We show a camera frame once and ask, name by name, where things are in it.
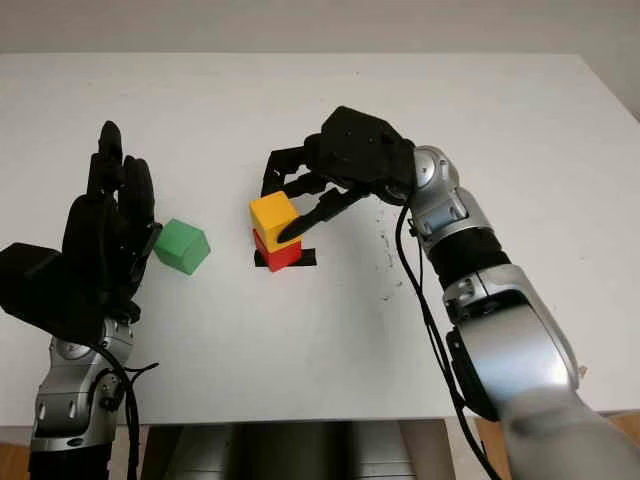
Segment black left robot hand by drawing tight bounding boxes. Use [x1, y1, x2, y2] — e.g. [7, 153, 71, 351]
[62, 120, 164, 321]

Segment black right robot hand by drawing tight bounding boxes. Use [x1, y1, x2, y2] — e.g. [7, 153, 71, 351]
[258, 133, 409, 245]

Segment yellow wooden cube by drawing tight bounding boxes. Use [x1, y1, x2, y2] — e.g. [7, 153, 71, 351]
[249, 192, 300, 252]

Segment green wooden cube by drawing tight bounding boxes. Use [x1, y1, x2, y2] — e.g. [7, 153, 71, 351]
[153, 218, 212, 276]

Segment red wooden cube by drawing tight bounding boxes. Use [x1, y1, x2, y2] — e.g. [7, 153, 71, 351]
[254, 228, 304, 273]

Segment black tape strip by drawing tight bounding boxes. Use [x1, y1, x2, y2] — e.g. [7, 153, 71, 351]
[253, 247, 320, 269]

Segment grey robot torso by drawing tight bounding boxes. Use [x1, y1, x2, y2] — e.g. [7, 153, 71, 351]
[142, 422, 451, 480]

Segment white table leg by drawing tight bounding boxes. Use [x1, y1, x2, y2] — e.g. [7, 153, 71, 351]
[441, 418, 477, 480]

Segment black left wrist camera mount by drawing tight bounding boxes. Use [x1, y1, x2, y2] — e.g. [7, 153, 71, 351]
[0, 242, 105, 347]

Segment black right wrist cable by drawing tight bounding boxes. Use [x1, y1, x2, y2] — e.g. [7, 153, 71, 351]
[394, 203, 497, 480]

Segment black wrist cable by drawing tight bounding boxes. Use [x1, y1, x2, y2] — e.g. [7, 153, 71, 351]
[394, 203, 497, 480]
[92, 339, 161, 480]

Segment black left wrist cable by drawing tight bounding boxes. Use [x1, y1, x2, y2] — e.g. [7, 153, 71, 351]
[92, 339, 161, 480]

